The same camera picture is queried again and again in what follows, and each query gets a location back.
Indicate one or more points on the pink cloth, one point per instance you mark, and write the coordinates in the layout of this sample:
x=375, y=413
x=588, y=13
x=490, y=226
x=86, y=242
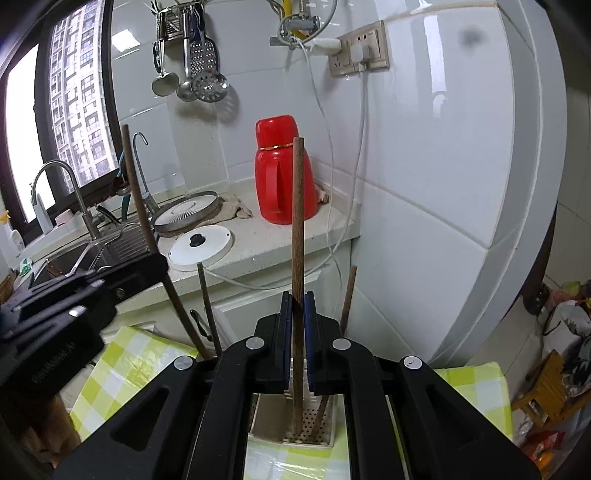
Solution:
x=322, y=194

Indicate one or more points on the steel wall utensil rack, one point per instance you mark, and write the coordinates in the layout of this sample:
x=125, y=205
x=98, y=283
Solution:
x=173, y=23

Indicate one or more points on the steel grater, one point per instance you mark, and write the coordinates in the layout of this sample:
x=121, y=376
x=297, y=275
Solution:
x=203, y=55

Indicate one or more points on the steel ladle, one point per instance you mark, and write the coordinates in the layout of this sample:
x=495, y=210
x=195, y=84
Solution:
x=165, y=84

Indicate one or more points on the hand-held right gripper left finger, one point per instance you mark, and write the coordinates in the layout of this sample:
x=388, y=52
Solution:
x=288, y=350

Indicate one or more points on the beige dish rag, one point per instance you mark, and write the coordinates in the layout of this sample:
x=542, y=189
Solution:
x=235, y=207

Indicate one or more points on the red thermos jug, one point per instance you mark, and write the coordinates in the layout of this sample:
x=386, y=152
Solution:
x=277, y=184

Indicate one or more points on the red snack packet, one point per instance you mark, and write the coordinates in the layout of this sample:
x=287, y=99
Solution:
x=545, y=450

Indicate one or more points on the thin gooseneck water faucet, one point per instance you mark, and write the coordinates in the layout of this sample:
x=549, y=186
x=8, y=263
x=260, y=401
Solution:
x=144, y=180

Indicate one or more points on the steel water valve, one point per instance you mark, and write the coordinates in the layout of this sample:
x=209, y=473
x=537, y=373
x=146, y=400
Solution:
x=295, y=27

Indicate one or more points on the white charger plug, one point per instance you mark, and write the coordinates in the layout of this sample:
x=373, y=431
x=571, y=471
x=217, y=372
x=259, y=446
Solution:
x=328, y=45

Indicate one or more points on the steel serving spoon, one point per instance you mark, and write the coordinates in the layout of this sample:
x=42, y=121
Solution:
x=185, y=90

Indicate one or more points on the white power plug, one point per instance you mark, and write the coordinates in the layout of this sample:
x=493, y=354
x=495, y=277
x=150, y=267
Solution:
x=361, y=55

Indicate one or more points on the round steel-rimmed lid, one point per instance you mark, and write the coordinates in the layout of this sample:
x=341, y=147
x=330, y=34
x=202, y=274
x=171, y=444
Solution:
x=184, y=214

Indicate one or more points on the floral bag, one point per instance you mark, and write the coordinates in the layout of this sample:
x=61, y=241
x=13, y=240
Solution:
x=572, y=318

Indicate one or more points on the yellow checkered tablecloth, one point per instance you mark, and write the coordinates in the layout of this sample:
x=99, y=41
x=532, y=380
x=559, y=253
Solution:
x=124, y=369

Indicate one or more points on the tall steel kitchen faucet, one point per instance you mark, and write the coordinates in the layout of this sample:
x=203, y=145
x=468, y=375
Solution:
x=81, y=203

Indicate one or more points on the wooden stool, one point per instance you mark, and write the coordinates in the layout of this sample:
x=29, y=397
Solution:
x=549, y=387

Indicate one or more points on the white lid with black knob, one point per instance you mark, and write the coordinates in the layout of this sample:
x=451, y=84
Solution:
x=207, y=251

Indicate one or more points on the white bottle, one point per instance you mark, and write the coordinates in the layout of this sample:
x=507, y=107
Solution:
x=43, y=214

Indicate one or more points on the pink cup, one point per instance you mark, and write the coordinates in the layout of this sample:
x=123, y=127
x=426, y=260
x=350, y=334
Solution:
x=65, y=218

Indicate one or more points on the bottle with yellow cap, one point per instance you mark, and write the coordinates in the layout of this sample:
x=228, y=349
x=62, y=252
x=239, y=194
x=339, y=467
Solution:
x=11, y=240

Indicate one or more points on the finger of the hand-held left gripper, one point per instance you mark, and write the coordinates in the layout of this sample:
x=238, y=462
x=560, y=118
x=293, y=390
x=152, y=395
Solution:
x=134, y=279

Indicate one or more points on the steel skimmer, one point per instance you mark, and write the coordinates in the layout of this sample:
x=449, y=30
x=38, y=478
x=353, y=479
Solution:
x=210, y=85

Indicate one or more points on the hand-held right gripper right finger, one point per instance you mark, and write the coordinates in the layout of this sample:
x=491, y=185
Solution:
x=310, y=350

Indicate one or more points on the dark framed window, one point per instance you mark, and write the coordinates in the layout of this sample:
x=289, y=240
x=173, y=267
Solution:
x=108, y=115

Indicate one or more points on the stainless steel sink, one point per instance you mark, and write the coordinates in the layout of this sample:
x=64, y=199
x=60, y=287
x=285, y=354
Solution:
x=60, y=261

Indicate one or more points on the white perforated utensil holder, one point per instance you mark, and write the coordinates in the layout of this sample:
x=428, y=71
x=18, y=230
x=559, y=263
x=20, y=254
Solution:
x=277, y=422

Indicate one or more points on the brown wooden chopstick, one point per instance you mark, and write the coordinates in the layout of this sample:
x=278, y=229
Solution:
x=138, y=194
x=206, y=295
x=298, y=207
x=349, y=295

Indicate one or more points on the wide wall socket panel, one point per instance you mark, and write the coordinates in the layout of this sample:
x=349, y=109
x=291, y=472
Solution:
x=376, y=41

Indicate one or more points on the steel sink drain rack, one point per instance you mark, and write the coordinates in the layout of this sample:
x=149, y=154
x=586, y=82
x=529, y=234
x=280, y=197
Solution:
x=127, y=242

